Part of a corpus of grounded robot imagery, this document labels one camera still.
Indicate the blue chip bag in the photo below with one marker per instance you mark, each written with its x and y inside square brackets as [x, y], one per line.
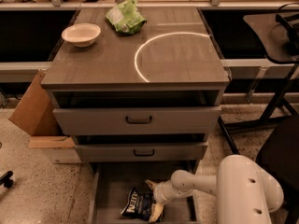
[138, 205]

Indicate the bottom grey drawer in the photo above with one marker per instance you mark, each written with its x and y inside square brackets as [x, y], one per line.
[114, 180]

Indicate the black office chair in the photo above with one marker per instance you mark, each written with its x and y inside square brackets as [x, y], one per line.
[279, 156]

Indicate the black caster wheel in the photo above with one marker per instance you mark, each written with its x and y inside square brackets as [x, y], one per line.
[6, 180]

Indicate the grey drawer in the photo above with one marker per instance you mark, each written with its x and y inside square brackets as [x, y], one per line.
[135, 112]
[143, 147]
[114, 180]

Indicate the middle grey drawer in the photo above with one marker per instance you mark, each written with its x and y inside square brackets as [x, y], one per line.
[143, 147]

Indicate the grey drawer cabinet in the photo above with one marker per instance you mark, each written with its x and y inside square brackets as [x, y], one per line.
[172, 52]

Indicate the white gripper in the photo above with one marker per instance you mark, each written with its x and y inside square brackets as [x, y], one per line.
[161, 191]

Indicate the brown cardboard box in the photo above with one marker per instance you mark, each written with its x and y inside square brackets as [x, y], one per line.
[34, 116]

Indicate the top grey drawer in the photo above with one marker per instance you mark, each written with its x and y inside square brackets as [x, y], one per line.
[135, 112]

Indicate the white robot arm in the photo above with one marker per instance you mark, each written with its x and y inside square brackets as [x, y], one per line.
[245, 192]

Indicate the green chip bag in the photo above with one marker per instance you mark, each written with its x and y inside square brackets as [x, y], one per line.
[126, 18]

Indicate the white bowl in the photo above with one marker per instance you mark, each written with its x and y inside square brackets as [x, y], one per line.
[81, 35]

